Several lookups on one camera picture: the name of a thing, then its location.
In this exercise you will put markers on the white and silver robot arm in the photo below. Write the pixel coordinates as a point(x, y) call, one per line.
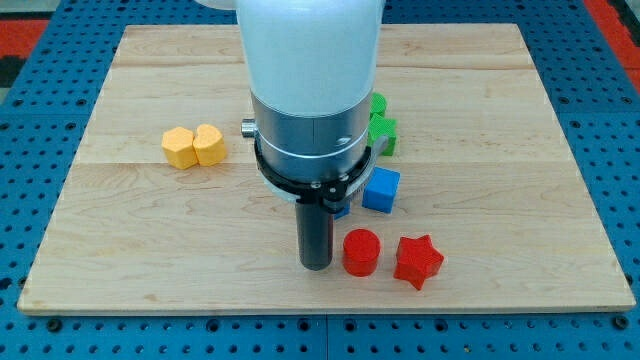
point(311, 69)

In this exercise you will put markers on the wooden board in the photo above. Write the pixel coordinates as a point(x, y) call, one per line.
point(485, 170)

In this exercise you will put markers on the small blue block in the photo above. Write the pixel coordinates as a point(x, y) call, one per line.
point(343, 212)

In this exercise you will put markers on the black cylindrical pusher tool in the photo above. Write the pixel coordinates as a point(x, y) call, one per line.
point(315, 236)

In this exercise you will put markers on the blue cube block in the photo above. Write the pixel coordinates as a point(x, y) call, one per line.
point(380, 192)

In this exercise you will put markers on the green star block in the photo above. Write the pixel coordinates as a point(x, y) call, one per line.
point(381, 126)

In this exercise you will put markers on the red cylinder block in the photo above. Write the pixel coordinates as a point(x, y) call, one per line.
point(361, 250)

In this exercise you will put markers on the green cylinder block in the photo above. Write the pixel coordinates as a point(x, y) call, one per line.
point(378, 105)

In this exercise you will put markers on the yellow heart block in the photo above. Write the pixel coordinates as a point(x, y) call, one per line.
point(209, 145)

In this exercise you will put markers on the red star block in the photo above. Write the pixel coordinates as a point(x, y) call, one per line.
point(417, 260)

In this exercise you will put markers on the yellow hexagon block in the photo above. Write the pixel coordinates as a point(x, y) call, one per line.
point(177, 145)

